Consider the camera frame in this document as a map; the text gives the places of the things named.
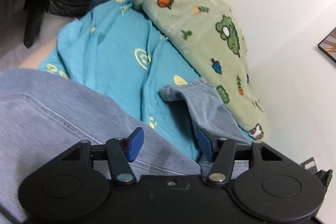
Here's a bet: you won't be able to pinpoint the teal patterned bed sheet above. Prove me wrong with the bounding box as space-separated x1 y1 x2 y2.
36 0 250 163

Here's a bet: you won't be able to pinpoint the blue denim pants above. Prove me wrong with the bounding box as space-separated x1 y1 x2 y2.
1 69 250 223

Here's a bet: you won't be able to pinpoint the black trash bag bin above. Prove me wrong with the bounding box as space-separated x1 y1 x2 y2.
46 0 91 18

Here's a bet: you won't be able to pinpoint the green cartoon fleece blanket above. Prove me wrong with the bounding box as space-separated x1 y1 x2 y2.
133 0 269 140

